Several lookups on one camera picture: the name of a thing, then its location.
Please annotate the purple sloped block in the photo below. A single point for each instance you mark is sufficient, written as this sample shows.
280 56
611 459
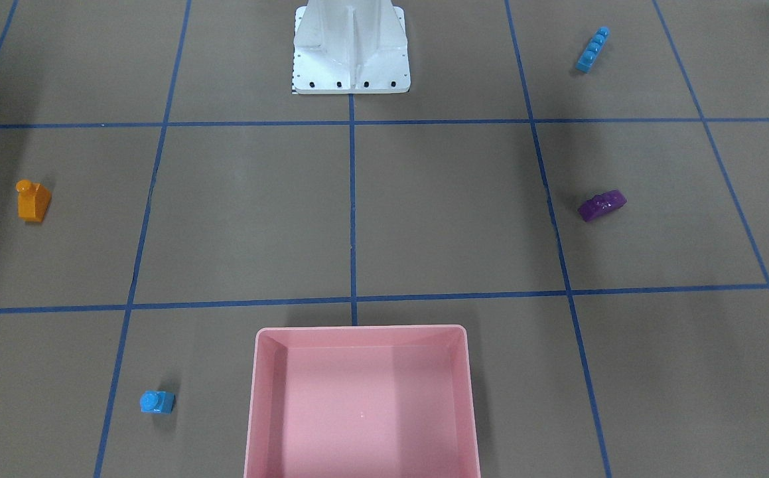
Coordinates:
601 205

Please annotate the long blue four-stud block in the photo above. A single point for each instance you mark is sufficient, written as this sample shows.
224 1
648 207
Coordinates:
592 50

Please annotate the small blue single-stud block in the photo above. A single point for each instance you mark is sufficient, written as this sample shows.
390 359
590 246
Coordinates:
157 402

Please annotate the orange single-stud block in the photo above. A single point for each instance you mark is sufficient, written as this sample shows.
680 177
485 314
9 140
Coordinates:
32 201

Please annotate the pink plastic box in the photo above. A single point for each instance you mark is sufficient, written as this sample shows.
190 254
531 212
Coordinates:
362 401

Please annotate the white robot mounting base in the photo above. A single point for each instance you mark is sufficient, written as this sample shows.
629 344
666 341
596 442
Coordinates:
350 47

